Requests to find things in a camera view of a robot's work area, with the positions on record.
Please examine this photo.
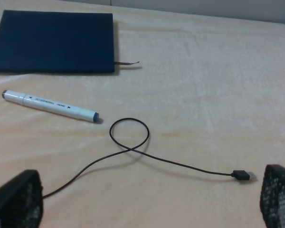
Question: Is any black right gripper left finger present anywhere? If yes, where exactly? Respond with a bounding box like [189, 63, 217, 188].
[0, 170, 43, 228]

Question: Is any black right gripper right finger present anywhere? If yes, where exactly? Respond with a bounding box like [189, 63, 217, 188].
[260, 164, 285, 228]

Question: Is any white marker pen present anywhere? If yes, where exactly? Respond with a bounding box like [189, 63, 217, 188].
[2, 90, 99, 123]

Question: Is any dark blue notebook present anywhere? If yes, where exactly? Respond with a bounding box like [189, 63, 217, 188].
[0, 9, 141, 74]

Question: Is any beige fleece blanket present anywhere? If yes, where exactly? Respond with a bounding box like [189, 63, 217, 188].
[0, 0, 285, 228]

